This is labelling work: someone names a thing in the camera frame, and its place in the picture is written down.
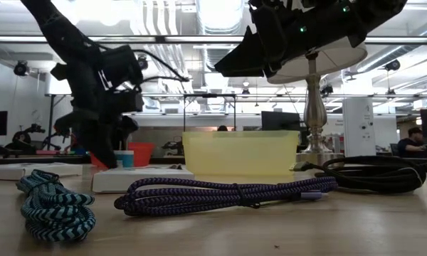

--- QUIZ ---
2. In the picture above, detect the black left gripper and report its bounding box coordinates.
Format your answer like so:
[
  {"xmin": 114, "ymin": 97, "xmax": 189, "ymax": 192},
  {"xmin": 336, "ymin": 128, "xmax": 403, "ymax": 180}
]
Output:
[{"xmin": 51, "ymin": 60, "xmax": 145, "ymax": 170}]

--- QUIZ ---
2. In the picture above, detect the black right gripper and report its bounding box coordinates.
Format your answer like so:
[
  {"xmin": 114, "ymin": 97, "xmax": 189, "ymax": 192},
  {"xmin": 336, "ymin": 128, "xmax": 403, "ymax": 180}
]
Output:
[{"xmin": 215, "ymin": 0, "xmax": 307, "ymax": 80}]

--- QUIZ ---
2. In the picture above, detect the small blue white box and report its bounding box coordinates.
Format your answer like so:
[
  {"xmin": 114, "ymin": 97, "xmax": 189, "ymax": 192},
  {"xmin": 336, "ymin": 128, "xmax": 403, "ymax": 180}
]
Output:
[{"xmin": 113, "ymin": 150, "xmax": 135, "ymax": 169}]

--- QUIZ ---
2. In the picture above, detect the teal braided cable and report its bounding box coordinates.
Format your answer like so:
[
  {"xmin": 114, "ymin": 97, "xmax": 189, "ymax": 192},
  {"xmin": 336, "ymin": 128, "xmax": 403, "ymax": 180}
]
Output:
[{"xmin": 16, "ymin": 169, "xmax": 97, "ymax": 244}]

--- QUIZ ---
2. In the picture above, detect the purple braided cable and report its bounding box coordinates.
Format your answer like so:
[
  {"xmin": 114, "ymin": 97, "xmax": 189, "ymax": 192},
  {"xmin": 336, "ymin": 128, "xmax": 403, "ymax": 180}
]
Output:
[{"xmin": 113, "ymin": 176, "xmax": 339, "ymax": 218}]

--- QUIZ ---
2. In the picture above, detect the black braided cable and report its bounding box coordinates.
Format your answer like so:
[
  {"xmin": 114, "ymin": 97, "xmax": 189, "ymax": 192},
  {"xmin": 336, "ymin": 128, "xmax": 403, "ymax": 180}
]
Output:
[{"xmin": 290, "ymin": 155, "xmax": 427, "ymax": 195}]

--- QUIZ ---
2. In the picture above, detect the yellow translucent plastic bin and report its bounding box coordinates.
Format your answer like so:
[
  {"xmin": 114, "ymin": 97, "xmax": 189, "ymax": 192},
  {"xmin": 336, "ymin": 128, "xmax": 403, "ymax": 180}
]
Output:
[{"xmin": 182, "ymin": 130, "xmax": 300, "ymax": 177}]

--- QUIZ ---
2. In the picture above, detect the red plastic basket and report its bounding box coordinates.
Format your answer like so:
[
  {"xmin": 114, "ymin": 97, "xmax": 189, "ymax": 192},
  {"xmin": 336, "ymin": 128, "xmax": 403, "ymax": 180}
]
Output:
[{"xmin": 89, "ymin": 142, "xmax": 156, "ymax": 169}]

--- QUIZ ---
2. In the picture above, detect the white flat box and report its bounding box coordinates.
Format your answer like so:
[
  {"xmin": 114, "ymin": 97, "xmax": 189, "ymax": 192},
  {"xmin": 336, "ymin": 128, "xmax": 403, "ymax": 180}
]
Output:
[
  {"xmin": 91, "ymin": 166, "xmax": 196, "ymax": 194},
  {"xmin": 0, "ymin": 162, "xmax": 83, "ymax": 181}
]

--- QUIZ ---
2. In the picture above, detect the small black background robot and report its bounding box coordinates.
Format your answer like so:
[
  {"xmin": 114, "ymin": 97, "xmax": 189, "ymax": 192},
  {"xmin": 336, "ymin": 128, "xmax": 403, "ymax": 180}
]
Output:
[{"xmin": 162, "ymin": 141, "xmax": 184, "ymax": 156}]

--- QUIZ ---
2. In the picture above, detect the black computer monitor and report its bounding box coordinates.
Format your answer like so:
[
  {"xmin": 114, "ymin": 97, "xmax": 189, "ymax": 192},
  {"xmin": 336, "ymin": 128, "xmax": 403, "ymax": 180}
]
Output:
[{"xmin": 261, "ymin": 111, "xmax": 302, "ymax": 132}]

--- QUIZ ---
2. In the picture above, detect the silver table lamp white shade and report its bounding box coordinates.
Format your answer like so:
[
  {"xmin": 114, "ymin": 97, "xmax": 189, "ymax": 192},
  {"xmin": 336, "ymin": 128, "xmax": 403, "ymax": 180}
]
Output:
[{"xmin": 266, "ymin": 35, "xmax": 369, "ymax": 168}]

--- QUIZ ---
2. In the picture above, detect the white pillar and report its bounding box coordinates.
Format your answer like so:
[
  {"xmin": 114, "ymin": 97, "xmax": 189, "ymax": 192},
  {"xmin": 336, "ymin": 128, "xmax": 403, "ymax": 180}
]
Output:
[{"xmin": 342, "ymin": 97, "xmax": 376, "ymax": 158}]

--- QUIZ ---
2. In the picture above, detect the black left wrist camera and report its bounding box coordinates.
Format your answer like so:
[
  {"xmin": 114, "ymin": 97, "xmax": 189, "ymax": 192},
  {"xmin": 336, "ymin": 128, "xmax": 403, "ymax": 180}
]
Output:
[{"xmin": 99, "ymin": 45, "xmax": 144, "ymax": 88}]

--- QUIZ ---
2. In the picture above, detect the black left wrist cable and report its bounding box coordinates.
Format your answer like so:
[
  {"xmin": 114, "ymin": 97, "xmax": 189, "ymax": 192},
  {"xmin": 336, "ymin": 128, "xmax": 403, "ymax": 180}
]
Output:
[{"xmin": 135, "ymin": 48, "xmax": 190, "ymax": 86}]

